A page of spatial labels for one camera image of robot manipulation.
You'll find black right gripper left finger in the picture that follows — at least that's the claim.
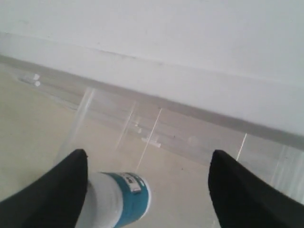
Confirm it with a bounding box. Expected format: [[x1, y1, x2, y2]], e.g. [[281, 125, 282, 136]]
[[0, 149, 88, 228]]

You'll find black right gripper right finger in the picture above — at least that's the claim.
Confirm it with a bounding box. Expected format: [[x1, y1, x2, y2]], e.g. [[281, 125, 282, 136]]
[[208, 150, 304, 228]]

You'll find teal white pill bottle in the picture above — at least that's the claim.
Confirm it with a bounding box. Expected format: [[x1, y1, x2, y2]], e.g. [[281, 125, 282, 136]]
[[76, 172, 152, 228]]

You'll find white plastic drawer cabinet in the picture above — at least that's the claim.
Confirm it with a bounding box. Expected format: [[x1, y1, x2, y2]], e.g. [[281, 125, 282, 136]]
[[0, 0, 304, 149]]

